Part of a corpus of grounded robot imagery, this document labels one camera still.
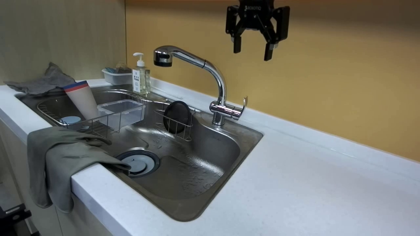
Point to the grey rubber gloves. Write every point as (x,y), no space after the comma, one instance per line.
(62,160)

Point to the clear plastic container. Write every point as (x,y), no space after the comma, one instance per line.
(121,113)

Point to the grey sink drain strainer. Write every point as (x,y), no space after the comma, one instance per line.
(139,163)

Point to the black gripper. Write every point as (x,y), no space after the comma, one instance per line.
(253,11)

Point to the black stand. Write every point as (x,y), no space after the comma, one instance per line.
(14,219)

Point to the grey cloth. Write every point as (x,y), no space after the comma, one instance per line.
(42,82)

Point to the chrome tap lever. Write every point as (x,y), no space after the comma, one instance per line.
(234,109)

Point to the white plastic tray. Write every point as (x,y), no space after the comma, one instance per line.
(116,77)

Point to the clear soap pump bottle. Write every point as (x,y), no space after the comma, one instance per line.
(141,77)

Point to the chrome tap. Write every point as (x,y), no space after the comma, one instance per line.
(210,82)

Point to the stainless steel sink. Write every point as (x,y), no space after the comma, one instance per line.
(154,144)

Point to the white cutting board red-blue edge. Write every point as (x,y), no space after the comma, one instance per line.
(82,100)

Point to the small blue bowl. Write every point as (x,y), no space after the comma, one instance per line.
(70,120)

